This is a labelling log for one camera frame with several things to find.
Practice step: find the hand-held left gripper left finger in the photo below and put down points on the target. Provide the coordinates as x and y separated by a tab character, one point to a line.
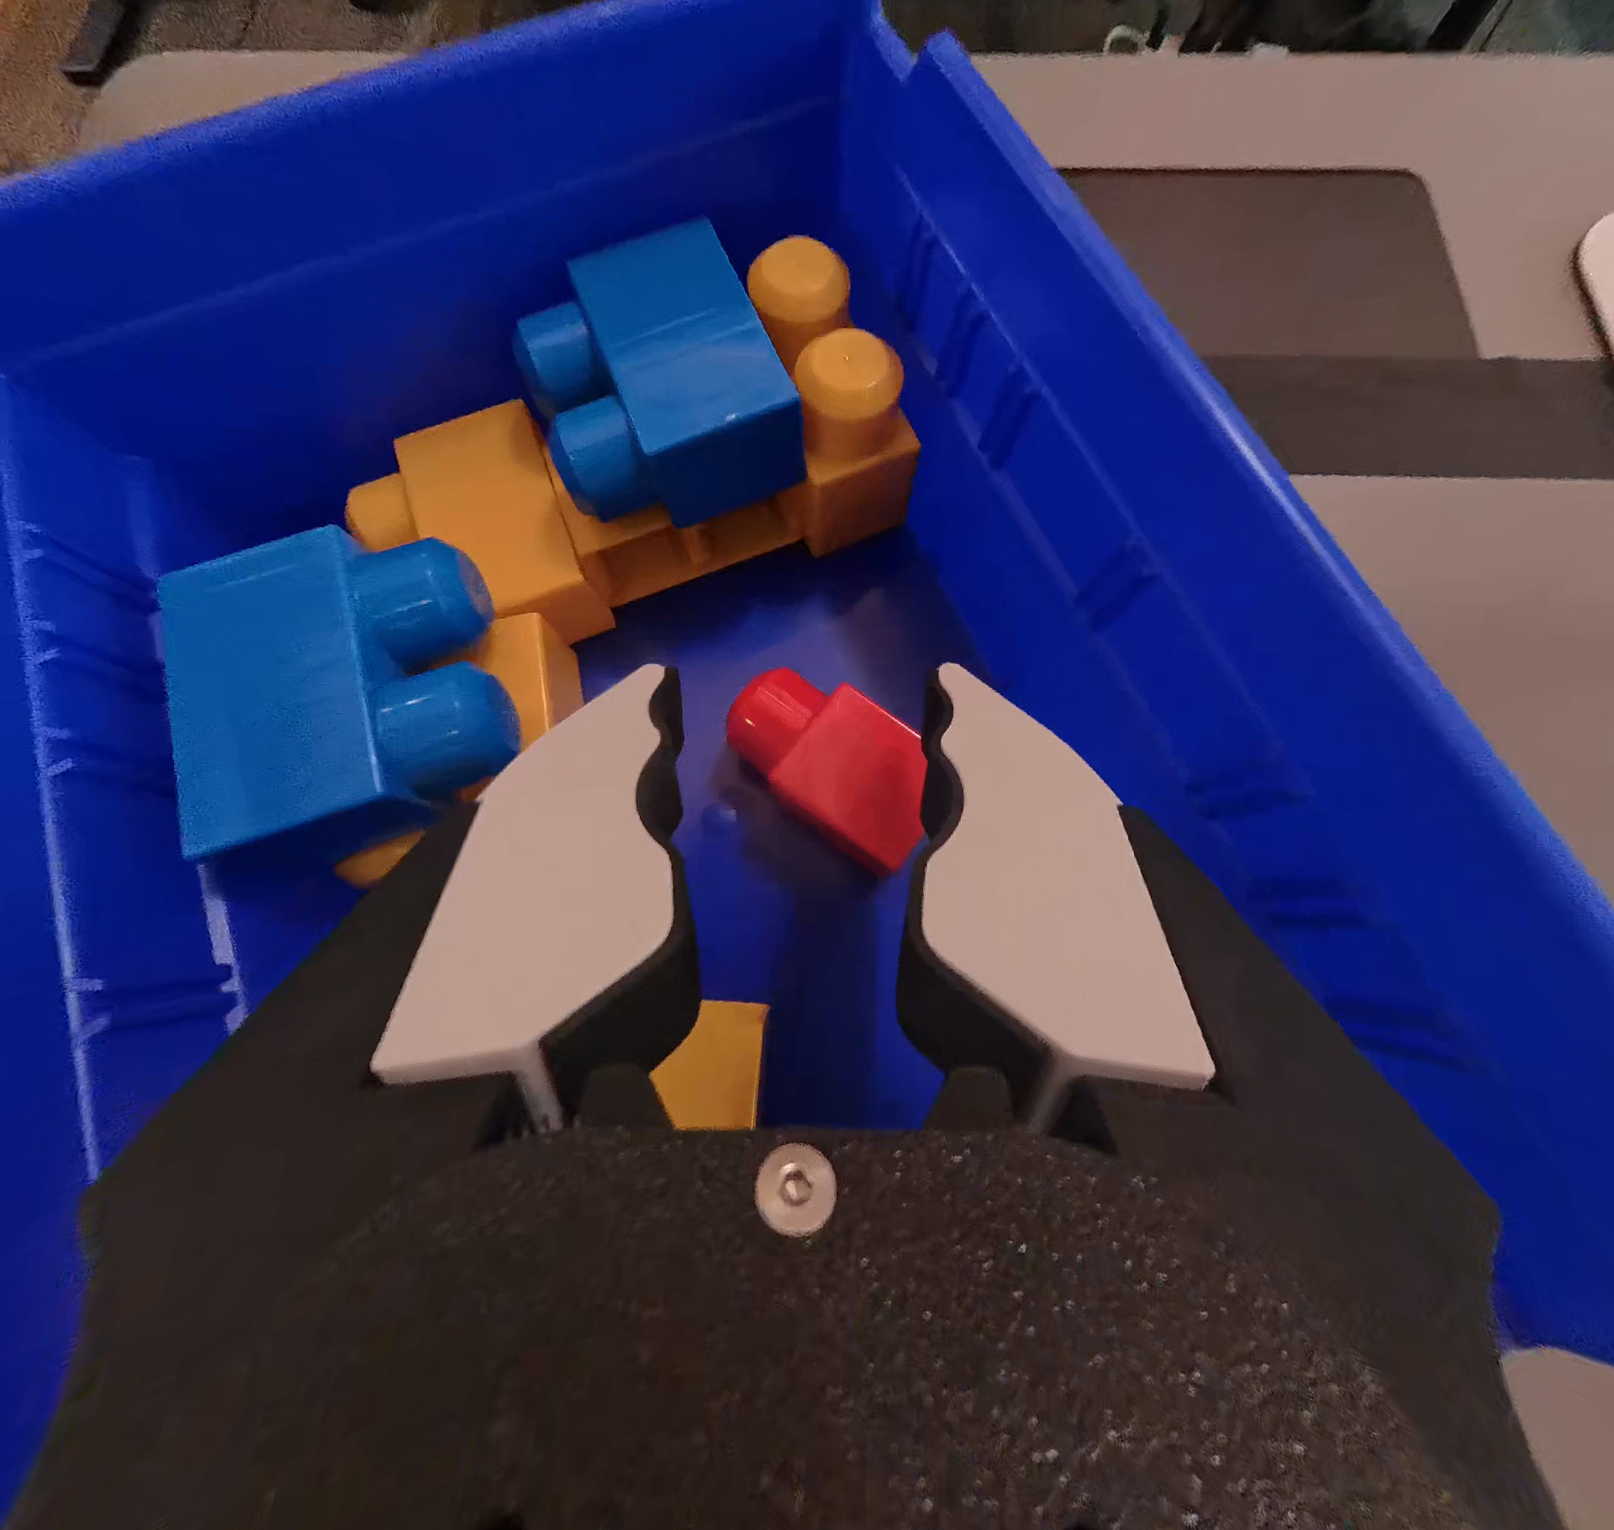
543	900

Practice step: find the white base document stand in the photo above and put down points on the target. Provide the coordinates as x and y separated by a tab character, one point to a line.
1602	295

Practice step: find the red one-stud mega block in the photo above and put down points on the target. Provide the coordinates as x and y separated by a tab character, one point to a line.
845	774

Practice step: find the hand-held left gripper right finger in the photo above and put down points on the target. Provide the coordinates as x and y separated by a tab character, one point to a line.
1060	925

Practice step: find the pile of mega blocks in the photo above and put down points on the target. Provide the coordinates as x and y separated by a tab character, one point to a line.
682	382

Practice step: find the blue plastic bin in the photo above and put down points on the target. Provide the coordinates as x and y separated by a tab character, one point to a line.
1136	547

